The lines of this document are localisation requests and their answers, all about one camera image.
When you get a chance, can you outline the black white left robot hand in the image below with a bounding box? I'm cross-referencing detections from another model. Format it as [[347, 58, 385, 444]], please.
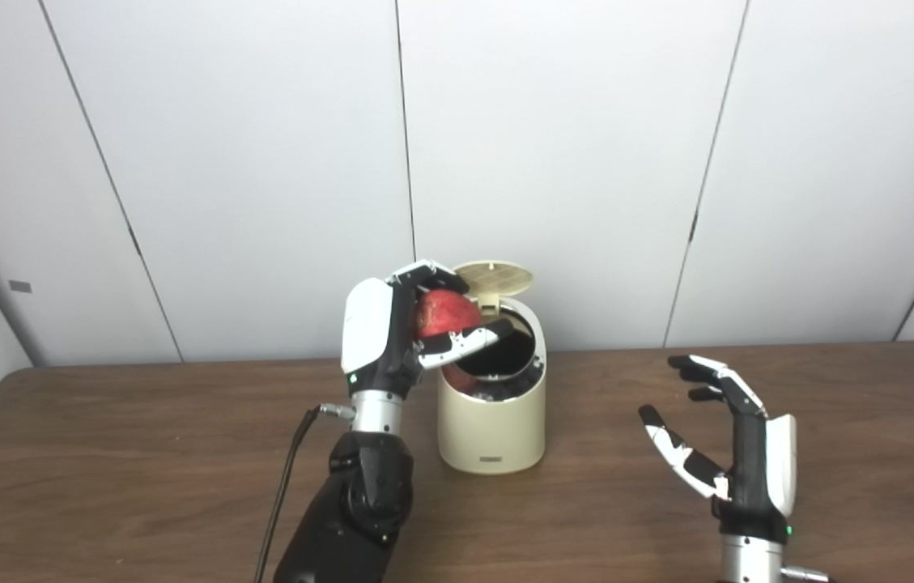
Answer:
[[341, 259, 516, 399]]

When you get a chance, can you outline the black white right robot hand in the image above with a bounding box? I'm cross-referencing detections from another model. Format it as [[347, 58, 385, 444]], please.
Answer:
[[639, 354, 797, 543]]

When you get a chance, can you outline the red apple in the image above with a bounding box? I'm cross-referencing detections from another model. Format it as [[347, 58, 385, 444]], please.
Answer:
[[414, 289, 482, 339]]

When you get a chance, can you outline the cream round bin lid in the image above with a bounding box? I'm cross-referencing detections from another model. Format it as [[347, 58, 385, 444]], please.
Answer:
[[453, 260, 534, 315]]

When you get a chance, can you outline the black bin liner bag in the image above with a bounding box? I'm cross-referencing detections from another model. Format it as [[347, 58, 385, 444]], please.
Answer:
[[442, 348, 546, 403]]

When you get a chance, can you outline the cream-colored bin body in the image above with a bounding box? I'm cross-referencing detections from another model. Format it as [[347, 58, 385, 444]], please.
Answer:
[[436, 296, 547, 475]]

